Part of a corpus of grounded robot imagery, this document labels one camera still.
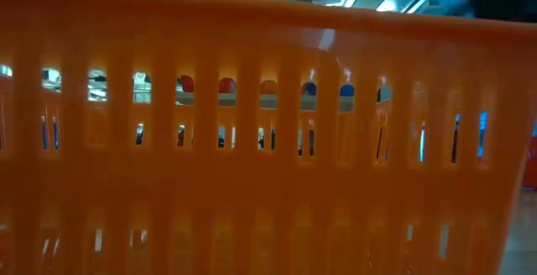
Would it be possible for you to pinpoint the orange plastic slotted basket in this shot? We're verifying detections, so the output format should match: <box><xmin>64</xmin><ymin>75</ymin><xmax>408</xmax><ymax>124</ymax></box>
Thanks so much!
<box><xmin>259</xmin><ymin>80</ymin><xmax>279</xmax><ymax>96</ymax></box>
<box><xmin>0</xmin><ymin>0</ymin><xmax>537</xmax><ymax>275</ymax></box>

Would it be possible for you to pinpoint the blue plastic slotted basket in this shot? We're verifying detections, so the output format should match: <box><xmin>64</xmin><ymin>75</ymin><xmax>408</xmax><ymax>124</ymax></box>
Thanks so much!
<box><xmin>300</xmin><ymin>82</ymin><xmax>356</xmax><ymax>98</ymax></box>

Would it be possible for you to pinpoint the red plastic slotted basket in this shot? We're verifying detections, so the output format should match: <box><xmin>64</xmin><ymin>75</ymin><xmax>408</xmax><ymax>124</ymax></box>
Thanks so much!
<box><xmin>179</xmin><ymin>75</ymin><xmax>237</xmax><ymax>95</ymax></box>

